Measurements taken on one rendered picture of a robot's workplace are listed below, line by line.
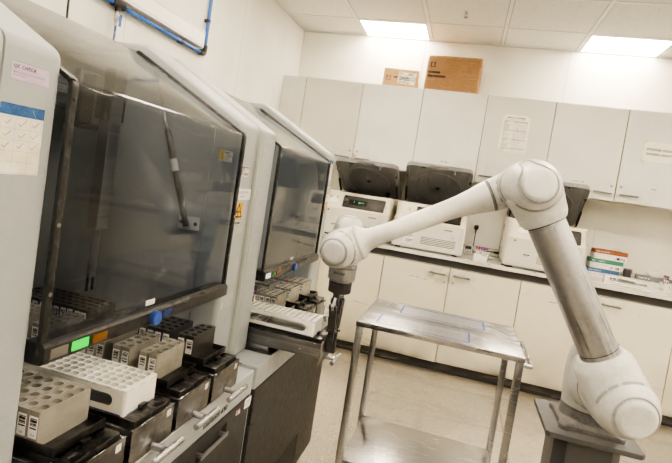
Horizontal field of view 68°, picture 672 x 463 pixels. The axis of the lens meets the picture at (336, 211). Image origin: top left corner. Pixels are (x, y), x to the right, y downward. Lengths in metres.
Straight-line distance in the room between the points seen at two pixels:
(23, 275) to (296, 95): 3.79
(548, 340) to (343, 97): 2.50
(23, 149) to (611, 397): 1.35
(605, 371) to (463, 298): 2.50
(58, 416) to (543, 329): 3.43
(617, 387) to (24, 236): 1.32
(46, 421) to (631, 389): 1.26
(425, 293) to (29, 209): 3.33
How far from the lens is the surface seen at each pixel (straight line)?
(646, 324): 4.11
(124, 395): 1.06
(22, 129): 0.82
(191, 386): 1.21
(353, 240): 1.39
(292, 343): 1.63
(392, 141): 4.20
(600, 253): 4.38
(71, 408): 1.02
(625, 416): 1.47
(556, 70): 4.66
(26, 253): 0.85
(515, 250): 3.88
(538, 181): 1.33
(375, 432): 2.33
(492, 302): 3.91
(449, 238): 3.86
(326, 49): 4.86
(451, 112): 4.19
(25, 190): 0.83
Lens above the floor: 1.31
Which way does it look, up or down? 3 degrees down
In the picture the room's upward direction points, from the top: 9 degrees clockwise
